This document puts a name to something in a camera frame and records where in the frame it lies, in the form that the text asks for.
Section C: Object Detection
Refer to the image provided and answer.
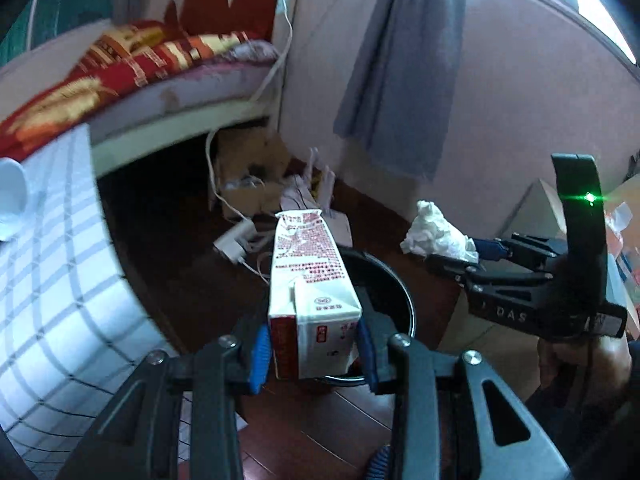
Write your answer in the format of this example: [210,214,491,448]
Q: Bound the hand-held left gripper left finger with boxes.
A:
[52,305,273,480]

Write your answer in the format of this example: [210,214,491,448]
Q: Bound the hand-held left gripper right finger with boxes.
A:
[352,285,573,480]

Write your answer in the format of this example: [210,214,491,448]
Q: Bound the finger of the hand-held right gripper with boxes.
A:
[425,254,551,289]
[472,232,568,273]

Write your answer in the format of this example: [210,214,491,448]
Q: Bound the white tissue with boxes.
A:
[400,200,479,263]

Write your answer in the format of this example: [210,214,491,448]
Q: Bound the black trash bin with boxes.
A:
[300,249,417,386]

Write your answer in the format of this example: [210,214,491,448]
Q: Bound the white red milk carton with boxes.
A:
[267,209,363,381]

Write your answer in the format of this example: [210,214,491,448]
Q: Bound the person's right hand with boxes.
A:
[537,336,634,407]

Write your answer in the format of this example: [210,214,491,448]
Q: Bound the beige cardboard box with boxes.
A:
[437,177,571,401]

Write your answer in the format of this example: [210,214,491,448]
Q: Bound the white power adapter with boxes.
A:
[214,217,263,263]

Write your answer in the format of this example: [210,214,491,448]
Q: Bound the pile of white clothes hangers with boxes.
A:
[280,147,353,246]

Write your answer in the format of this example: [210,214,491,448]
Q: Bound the open cardboard box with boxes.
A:
[215,130,291,218]

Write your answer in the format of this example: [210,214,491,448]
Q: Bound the white checkered tablecloth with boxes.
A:
[0,122,248,468]

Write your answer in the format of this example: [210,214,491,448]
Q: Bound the grey blue curtain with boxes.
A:
[332,0,468,166]

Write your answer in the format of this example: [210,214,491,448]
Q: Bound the white cup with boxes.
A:
[0,157,28,243]

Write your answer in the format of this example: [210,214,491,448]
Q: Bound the purple floral bedsheet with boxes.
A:
[200,40,278,68]

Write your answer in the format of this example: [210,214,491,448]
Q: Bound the red gold patterned blanket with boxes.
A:
[0,20,266,158]

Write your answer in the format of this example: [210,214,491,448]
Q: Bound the window with green curtain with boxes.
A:
[0,0,116,61]

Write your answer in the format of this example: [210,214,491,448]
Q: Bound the white cable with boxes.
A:
[205,0,296,226]

